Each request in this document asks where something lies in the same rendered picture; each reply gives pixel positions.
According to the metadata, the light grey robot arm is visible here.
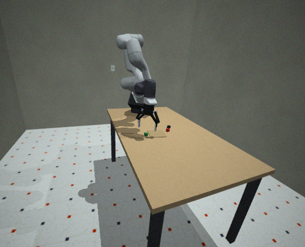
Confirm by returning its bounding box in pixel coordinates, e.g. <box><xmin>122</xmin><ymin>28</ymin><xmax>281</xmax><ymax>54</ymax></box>
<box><xmin>116</xmin><ymin>34</ymin><xmax>157</xmax><ymax>105</ymax></box>

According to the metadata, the tan flat mat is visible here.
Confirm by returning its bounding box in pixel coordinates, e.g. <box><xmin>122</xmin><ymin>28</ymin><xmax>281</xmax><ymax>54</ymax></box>
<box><xmin>147</xmin><ymin>130</ymin><xmax>167</xmax><ymax>138</ymax></box>

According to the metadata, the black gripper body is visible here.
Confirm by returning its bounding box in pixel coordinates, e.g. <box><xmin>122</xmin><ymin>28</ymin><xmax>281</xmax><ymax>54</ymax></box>
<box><xmin>143</xmin><ymin>104</ymin><xmax>154</xmax><ymax>116</ymax></box>

